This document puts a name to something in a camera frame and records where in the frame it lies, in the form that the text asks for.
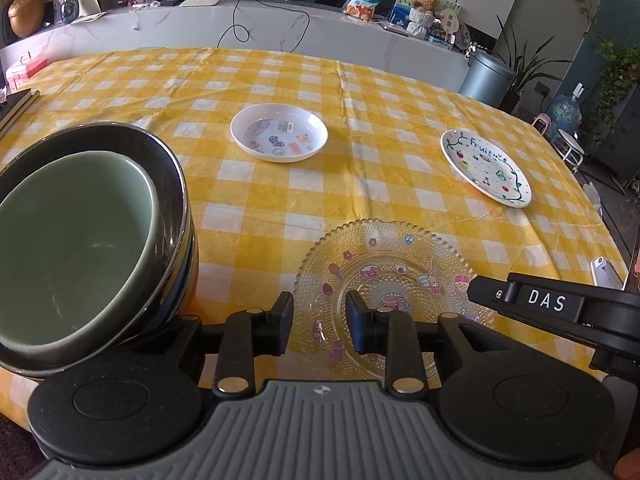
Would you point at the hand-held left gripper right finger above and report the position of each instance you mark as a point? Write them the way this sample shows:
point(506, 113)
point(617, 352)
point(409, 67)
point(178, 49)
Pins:
point(357, 324)

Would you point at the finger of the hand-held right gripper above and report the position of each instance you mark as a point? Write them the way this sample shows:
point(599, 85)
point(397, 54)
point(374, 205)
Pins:
point(487, 292)

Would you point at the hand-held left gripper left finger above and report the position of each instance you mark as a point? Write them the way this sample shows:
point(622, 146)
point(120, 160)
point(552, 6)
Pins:
point(282, 321)

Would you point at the clear glass plate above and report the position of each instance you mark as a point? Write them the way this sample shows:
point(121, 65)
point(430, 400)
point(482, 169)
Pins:
point(400, 255)

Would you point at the green ceramic bowl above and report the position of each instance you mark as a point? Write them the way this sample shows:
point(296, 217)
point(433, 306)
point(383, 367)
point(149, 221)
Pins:
point(70, 260)

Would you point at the person's right hand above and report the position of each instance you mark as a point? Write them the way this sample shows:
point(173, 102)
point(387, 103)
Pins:
point(627, 467)

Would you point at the white flat device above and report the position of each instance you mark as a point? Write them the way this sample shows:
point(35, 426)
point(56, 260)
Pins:
point(607, 270)

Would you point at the white fruit-print plate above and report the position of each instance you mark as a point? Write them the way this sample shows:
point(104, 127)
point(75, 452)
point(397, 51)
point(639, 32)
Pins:
point(482, 165)

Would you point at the white round stool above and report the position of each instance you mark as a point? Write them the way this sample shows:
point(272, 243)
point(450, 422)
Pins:
point(571, 147)

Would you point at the small pink heater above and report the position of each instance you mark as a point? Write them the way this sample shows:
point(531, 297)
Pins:
point(541, 124)

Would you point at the grey side cabinet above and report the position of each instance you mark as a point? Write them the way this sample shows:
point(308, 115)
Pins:
point(625, 150)

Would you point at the small white sticker-print plate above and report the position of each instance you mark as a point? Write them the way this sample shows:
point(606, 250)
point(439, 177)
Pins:
point(280, 132)

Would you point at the blue water jug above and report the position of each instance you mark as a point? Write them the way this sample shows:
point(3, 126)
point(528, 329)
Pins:
point(565, 112)

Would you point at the silver trash bin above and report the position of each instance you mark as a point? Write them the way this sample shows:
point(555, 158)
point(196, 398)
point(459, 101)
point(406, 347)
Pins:
point(487, 80)

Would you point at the long-leaf potted plant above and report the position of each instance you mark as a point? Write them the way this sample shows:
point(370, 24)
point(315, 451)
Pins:
point(522, 75)

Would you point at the yellow checkered tablecloth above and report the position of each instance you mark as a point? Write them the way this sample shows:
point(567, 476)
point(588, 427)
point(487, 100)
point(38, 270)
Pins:
point(400, 90)

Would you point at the hanging green vine plant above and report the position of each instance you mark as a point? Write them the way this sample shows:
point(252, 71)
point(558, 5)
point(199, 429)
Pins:
point(617, 75)

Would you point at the round decorative fan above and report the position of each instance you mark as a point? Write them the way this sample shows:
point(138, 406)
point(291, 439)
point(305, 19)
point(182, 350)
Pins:
point(462, 35)

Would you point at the brown teddy bear in basket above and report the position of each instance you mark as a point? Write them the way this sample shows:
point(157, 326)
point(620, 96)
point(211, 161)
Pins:
point(424, 12)

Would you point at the white marble tv console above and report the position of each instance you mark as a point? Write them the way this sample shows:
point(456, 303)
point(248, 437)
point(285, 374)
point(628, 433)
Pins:
point(175, 27)

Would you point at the black notebook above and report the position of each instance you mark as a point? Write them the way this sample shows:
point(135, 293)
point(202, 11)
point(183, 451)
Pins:
point(17, 105)

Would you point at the pink box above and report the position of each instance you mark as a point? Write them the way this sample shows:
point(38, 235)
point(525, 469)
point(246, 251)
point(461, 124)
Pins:
point(25, 70)

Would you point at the gold vase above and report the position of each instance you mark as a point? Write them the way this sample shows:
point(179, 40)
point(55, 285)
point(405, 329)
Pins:
point(27, 12)

